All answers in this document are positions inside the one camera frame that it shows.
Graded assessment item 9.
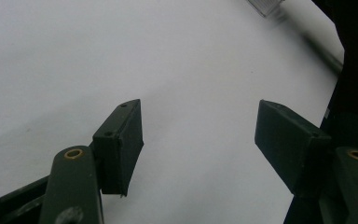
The clear plastic tray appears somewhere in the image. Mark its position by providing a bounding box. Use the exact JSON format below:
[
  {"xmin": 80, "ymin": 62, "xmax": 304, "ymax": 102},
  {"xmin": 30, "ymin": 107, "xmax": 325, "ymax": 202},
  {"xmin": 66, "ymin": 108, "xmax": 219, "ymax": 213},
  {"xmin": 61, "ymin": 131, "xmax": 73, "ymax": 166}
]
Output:
[{"xmin": 246, "ymin": 0, "xmax": 286, "ymax": 19}]

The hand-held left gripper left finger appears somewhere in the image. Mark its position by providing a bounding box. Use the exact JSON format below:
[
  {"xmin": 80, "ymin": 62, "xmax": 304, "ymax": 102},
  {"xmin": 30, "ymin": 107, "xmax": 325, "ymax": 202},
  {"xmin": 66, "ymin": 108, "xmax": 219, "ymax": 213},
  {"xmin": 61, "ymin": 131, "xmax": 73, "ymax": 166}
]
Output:
[{"xmin": 91, "ymin": 98, "xmax": 145, "ymax": 198}]

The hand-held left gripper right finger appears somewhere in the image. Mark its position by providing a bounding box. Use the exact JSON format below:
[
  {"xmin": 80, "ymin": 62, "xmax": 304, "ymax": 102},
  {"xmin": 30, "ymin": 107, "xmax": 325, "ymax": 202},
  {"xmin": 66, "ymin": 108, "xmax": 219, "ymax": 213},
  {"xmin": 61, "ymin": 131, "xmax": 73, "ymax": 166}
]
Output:
[{"xmin": 254, "ymin": 99, "xmax": 334, "ymax": 199}]

